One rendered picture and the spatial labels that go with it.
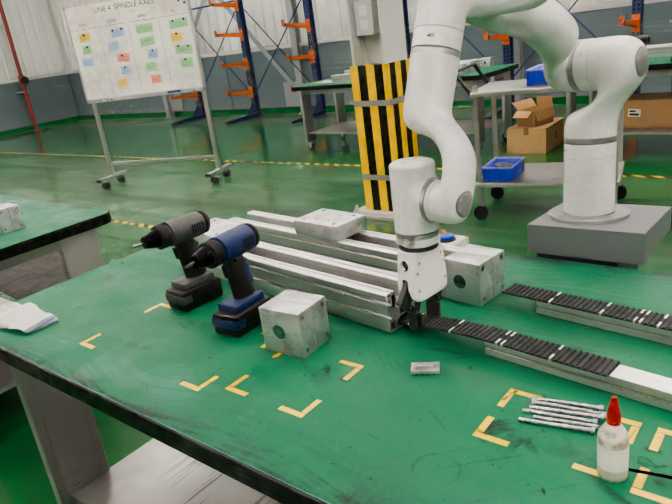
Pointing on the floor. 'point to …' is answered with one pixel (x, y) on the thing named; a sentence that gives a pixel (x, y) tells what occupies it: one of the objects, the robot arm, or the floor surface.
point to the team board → (138, 61)
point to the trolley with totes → (500, 172)
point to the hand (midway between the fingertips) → (424, 316)
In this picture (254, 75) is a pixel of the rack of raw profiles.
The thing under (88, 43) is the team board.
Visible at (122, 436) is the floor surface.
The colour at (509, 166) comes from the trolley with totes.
